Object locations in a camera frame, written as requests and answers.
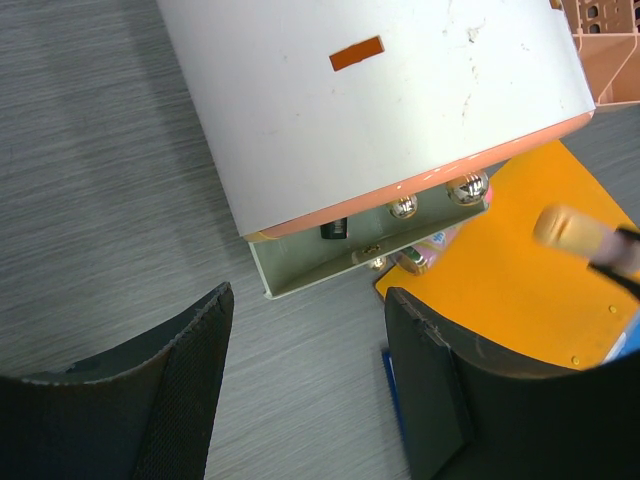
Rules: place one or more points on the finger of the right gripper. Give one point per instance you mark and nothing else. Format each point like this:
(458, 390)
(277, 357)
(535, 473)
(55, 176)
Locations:
(614, 254)

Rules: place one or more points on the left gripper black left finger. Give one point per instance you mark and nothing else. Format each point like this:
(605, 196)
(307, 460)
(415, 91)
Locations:
(143, 409)

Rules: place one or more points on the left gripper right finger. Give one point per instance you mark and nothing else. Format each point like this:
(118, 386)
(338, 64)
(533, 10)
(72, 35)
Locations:
(473, 409)

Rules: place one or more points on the orange folder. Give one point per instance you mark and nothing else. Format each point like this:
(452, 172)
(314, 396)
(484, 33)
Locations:
(496, 280)

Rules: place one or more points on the grey cabinet drawer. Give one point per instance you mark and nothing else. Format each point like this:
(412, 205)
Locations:
(301, 260)

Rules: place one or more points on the orange desk file organizer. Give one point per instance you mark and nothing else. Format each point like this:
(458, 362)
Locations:
(606, 35)

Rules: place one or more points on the white arched drawer cabinet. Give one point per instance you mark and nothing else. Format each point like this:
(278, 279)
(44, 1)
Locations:
(317, 110)

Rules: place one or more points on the black binder clip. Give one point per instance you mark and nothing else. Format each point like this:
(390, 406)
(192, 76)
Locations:
(335, 230)

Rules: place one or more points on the light blue thin folder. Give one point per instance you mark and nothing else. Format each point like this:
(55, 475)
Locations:
(628, 342)

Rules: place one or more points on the blue ring binder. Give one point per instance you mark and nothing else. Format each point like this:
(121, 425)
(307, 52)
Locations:
(391, 381)

